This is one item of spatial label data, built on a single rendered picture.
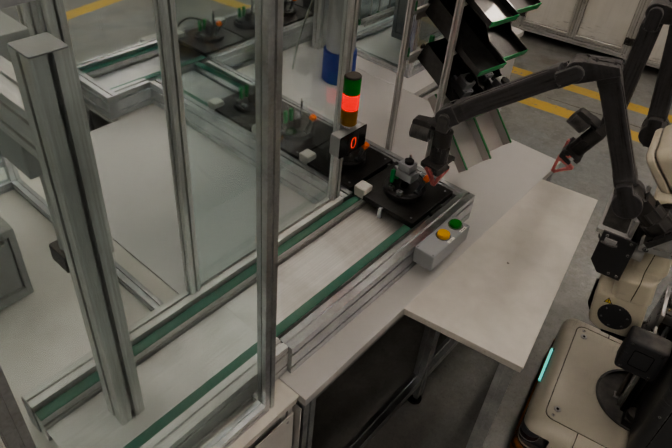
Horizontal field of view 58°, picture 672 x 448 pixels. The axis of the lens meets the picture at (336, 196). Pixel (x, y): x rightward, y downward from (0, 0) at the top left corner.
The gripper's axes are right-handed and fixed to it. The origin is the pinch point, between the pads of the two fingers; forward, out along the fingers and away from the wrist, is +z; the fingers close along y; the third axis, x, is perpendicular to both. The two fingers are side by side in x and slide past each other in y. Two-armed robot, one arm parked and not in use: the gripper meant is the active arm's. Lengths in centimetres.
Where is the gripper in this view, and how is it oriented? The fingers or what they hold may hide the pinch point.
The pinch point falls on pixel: (433, 183)
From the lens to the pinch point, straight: 195.8
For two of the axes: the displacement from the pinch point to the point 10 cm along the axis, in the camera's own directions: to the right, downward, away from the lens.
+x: 7.6, 4.4, -4.8
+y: -6.5, 4.3, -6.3
